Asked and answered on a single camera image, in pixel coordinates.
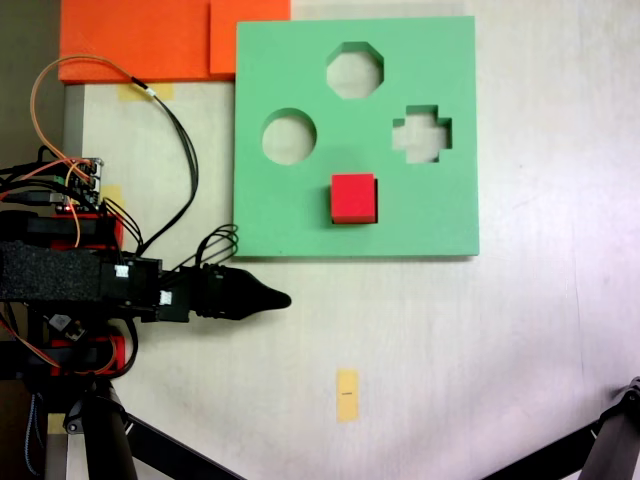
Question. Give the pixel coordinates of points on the yellow tape marker with line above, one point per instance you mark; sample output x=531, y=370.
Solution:
x=347, y=407

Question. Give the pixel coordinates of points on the small yellow tape piece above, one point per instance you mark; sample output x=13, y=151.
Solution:
x=114, y=194
x=56, y=424

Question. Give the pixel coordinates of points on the thick black tripod column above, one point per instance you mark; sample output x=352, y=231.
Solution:
x=105, y=445

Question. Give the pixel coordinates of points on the red square block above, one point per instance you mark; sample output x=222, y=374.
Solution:
x=352, y=197

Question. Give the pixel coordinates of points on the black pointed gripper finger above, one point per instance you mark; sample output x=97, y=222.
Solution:
x=252, y=296

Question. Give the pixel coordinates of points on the wide yellow tape strip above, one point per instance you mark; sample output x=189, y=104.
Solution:
x=165, y=91

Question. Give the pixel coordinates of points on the red printed base mount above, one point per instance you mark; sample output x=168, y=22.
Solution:
x=119, y=235

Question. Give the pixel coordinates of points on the circuit board with green terminal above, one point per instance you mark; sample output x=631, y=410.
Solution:
x=82, y=185

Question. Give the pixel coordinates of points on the green shape sorting board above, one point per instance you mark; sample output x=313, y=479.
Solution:
x=280, y=210

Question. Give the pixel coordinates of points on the black controller board with chip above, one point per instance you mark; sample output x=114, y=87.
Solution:
x=61, y=323

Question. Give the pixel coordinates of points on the black tripod leg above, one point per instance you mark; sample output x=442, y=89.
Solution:
x=545, y=457
x=617, y=440
x=185, y=457

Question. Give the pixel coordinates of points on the small orange foam block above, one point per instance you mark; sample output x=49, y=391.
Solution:
x=250, y=35

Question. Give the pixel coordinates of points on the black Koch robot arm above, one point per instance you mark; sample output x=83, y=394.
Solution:
x=60, y=275

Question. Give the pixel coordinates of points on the grey metal rail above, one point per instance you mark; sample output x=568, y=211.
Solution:
x=73, y=120

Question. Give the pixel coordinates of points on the large orange foam block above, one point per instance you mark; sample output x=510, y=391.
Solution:
x=130, y=40

